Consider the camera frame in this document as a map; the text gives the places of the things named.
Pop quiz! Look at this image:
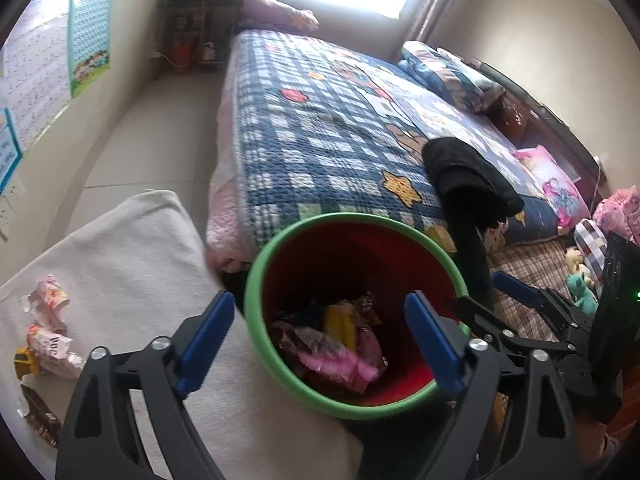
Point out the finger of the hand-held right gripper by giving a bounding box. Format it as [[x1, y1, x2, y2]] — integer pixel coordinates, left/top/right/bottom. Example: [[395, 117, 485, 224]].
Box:
[[451, 295, 532, 349], [492, 271, 577, 329]]

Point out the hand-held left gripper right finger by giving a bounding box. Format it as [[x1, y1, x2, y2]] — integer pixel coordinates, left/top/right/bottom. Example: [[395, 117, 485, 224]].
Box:
[[405, 291, 586, 480]]

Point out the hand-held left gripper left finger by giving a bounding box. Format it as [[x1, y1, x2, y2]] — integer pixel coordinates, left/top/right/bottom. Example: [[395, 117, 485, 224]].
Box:
[[55, 290, 236, 480]]

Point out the pink plastic wrapper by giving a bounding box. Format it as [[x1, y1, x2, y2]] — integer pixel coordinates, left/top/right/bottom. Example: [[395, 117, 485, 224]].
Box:
[[295, 349, 382, 394]]

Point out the blue and white snack wrapper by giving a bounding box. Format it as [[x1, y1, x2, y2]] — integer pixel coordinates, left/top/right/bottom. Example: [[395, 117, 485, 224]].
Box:
[[294, 326, 347, 357]]

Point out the red bin with green rim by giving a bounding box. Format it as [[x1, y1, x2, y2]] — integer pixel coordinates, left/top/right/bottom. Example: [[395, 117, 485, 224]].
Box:
[[244, 212, 472, 421]]

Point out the person's right hand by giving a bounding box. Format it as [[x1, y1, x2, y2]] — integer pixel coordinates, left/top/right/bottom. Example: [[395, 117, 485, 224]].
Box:
[[575, 412, 623, 480]]

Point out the brown plaid blanket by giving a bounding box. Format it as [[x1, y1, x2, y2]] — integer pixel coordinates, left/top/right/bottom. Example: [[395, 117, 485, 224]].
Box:
[[486, 239, 602, 342]]

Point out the green plush toy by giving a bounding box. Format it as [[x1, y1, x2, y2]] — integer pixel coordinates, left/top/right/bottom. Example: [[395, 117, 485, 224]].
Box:
[[566, 274, 599, 317]]

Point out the beige plush toy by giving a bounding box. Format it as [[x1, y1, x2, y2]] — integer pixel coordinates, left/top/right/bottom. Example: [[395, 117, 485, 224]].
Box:
[[564, 246, 587, 274]]

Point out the checkered cushion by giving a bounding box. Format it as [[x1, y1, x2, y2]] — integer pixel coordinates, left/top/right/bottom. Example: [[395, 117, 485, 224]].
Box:
[[573, 219, 609, 272]]

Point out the pink cartoon pillow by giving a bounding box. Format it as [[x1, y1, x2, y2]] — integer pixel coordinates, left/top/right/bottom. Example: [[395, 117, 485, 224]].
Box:
[[514, 144, 592, 234]]

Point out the white cloth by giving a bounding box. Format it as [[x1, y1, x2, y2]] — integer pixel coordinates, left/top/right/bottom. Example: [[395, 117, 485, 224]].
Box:
[[0, 189, 363, 480]]

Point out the black cloth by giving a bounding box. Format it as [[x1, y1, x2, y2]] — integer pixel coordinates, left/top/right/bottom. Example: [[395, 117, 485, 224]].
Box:
[[421, 136, 526, 307]]

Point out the pink cloth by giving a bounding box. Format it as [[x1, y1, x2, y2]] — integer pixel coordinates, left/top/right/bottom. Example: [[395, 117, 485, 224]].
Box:
[[591, 186, 640, 247]]

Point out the crumpled peach wrapper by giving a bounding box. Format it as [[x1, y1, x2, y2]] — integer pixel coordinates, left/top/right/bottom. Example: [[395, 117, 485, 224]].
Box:
[[21, 274, 69, 332], [26, 324, 87, 379]]

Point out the wooden headboard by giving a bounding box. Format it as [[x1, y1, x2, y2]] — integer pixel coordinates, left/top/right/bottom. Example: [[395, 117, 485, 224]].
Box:
[[479, 59, 612, 197]]

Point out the dark brown wrapper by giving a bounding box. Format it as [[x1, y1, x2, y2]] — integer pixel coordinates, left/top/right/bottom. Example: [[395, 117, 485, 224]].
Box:
[[19, 384, 64, 447]]

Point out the blue patterned pillow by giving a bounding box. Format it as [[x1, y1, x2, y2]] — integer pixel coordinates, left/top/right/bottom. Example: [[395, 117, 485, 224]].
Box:
[[399, 40, 507, 112]]

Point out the bed with blue plaid quilt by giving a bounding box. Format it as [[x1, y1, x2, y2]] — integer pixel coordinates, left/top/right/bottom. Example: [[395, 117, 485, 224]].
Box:
[[206, 28, 562, 267]]

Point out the red canister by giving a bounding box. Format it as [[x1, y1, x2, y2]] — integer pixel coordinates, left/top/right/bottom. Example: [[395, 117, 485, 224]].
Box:
[[171, 39, 194, 68]]

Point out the curtain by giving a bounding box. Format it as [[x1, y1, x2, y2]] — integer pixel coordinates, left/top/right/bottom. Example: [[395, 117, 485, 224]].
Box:
[[404, 0, 482, 47]]

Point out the dark shelf rack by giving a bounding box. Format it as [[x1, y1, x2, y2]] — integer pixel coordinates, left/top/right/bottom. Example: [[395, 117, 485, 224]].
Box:
[[156, 0, 244, 79]]

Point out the pink folded blanket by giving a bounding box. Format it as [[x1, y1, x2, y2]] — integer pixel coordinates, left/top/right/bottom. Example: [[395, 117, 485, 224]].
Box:
[[239, 0, 321, 37]]

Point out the white wall socket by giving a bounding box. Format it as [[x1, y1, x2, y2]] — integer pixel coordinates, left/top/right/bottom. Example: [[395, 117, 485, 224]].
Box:
[[0, 184, 24, 242]]

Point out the white chart wall poster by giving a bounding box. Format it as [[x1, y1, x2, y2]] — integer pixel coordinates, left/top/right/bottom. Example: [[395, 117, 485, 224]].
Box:
[[0, 9, 77, 157]]

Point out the green bordered wall poster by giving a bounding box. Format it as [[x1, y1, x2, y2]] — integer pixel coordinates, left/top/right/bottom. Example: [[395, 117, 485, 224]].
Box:
[[66, 0, 118, 99]]

